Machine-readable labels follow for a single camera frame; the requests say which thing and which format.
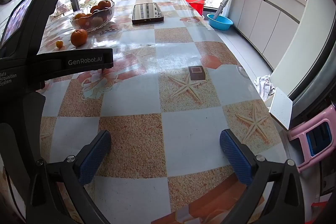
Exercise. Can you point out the white cabinet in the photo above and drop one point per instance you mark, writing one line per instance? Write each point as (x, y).
(262, 24)

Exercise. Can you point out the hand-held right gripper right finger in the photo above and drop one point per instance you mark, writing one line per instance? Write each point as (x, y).
(236, 158)

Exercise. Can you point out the potted flowers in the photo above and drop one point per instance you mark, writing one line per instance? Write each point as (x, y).
(61, 7)

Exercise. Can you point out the white rag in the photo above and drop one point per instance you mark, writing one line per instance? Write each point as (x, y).
(265, 85)

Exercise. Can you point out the large orange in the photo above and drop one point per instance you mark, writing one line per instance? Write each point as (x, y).
(78, 37)

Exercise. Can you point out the clear glass bowl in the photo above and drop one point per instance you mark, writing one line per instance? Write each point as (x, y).
(89, 27)

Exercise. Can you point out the blue basin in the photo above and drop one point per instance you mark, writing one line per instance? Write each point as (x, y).
(219, 22)

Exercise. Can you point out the pink plastic stool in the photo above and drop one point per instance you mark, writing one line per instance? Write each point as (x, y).
(296, 134)

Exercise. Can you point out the white board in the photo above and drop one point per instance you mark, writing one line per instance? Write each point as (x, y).
(282, 108)

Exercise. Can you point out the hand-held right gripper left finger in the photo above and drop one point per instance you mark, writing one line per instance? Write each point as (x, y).
(94, 158)

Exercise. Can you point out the small yellow kumquat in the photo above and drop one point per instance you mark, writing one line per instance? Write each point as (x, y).
(59, 43)

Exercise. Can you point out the dark plum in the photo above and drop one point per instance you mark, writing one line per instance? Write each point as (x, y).
(96, 11)

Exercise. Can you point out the red bucket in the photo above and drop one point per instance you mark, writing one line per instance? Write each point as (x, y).
(194, 3)

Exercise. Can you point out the black smartphone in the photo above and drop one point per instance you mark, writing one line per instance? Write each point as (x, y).
(147, 12)

